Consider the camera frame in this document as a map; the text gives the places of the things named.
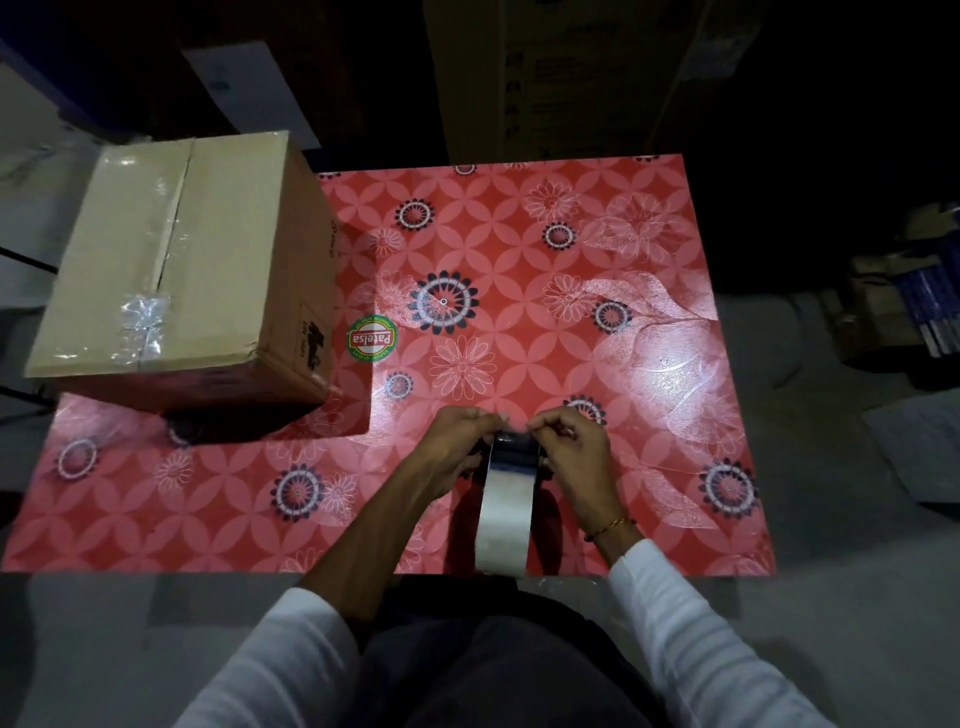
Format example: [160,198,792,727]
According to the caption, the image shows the person's left hand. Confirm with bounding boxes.
[410,406,511,505]

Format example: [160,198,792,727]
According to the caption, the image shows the person's right hand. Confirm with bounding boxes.
[526,405,625,538]

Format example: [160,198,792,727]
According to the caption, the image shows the clear packing tape roll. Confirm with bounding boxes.
[474,430,547,578]

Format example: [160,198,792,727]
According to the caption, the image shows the person's left forearm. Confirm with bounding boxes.
[174,450,451,728]

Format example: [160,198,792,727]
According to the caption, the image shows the person's right forearm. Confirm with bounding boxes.
[585,517,837,728]

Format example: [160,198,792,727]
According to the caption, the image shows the red floral tablecloth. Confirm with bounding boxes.
[1,153,777,578]

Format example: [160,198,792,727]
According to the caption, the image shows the round green red sticker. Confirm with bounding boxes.
[346,314,399,365]

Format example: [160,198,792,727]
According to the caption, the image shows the person's dark trousers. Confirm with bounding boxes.
[341,576,676,728]

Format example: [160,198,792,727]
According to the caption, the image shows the taped brown cardboard box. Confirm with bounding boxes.
[24,130,343,414]

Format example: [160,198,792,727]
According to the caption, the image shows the large dark cardboard carton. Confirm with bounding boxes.
[421,0,766,165]

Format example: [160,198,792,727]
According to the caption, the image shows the grey floor mat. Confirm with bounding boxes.
[862,388,960,505]

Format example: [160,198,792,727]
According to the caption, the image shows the pile of boxes and books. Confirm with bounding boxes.
[821,201,960,370]

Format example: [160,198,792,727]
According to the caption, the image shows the gold bracelet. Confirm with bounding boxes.
[583,516,637,543]

